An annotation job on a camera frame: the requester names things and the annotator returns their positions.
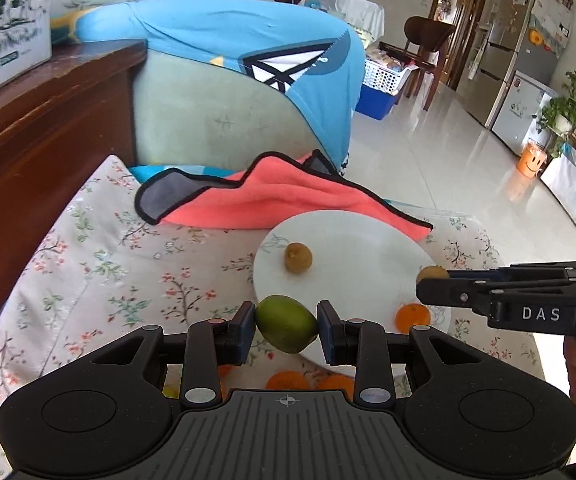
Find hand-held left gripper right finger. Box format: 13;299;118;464
316;300;489;409

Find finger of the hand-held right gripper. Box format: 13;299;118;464
445;266;569;283
415;279;491;318

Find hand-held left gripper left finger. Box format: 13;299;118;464
88;301;258;409

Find brown kiwi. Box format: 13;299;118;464
284;242;312;274
416;266;450;286

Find white plate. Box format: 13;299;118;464
253;210;451;376

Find white low counter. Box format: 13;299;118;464
540;152;576;261

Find orange smiley bucket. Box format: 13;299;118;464
515;142;549;177

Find pink cloth with grey edging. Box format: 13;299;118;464
134;150;434;238

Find floral cloth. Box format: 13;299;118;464
0;155;544;480

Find small white freezer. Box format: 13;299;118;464
490;70;556;156

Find green potted plants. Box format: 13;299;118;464
538;71;576;136

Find blue plastic bin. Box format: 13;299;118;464
355;82;401;121

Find white plastic basket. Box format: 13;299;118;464
363;57;416;96

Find silver fridge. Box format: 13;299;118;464
455;0;536;126

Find green sofa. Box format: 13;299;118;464
53;0;354;168

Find dark wooden chair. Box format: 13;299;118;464
378;16;456;111

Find covered grey fridge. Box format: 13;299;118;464
510;0;576;93

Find dark wooden cabinet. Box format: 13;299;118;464
0;39;148;396

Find table with white tablecloth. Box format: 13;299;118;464
308;0;385;41

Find blue printed blanket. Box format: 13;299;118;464
50;0;366;171

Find brown wooden door frame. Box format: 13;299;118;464
430;0;489;91

